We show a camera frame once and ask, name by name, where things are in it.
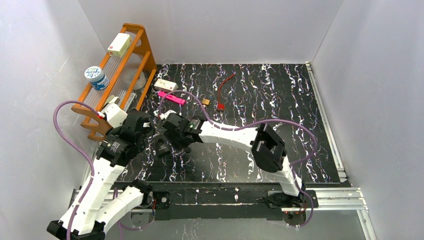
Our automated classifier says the pink plastic tool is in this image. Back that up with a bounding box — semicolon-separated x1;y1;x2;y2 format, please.
157;91;186;105

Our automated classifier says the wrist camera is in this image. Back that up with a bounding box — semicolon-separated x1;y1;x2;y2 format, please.
158;110;176;121
100;102;128;129

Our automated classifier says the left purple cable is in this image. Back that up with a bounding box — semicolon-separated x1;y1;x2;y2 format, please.
52;100;157;240

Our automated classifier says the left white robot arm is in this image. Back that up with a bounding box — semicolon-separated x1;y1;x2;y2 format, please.
46;110;154;240

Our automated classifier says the blue white round jar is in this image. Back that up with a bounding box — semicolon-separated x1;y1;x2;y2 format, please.
84;66;110;91

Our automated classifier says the brass padlock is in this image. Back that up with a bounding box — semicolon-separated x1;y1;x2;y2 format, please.
201;96;211;108

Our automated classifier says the white green box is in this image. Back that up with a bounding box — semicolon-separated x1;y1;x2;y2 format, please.
107;33;132;58

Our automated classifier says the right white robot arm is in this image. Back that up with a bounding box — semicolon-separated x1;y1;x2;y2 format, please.
160;110;307;211

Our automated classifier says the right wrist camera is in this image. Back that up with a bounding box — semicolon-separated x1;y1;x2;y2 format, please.
158;110;176;121

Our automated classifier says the clear glass bowl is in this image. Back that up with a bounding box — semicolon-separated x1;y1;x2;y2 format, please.
133;72;147;90

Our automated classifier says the small white cardboard box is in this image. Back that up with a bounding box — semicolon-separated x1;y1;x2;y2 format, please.
153;78;179;93

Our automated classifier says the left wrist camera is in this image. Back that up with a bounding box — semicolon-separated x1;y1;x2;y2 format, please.
100;102;128;129

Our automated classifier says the orange wooden shelf rack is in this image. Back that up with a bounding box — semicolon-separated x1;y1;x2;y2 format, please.
71;22;158;147

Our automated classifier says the white stapler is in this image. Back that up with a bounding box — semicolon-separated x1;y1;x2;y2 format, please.
102;95;121;108

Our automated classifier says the red cable padlock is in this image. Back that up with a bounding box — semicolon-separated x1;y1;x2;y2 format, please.
216;72;236;112

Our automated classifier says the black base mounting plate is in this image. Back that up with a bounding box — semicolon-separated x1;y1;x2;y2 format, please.
131;189;319;221

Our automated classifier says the black padlock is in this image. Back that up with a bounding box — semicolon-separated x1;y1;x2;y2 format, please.
153;137;171;158

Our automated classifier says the purple cable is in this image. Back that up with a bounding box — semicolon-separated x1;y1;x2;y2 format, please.
158;90;318;229
52;100;157;240

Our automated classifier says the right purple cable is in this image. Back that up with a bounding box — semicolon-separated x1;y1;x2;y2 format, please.
158;90;318;229

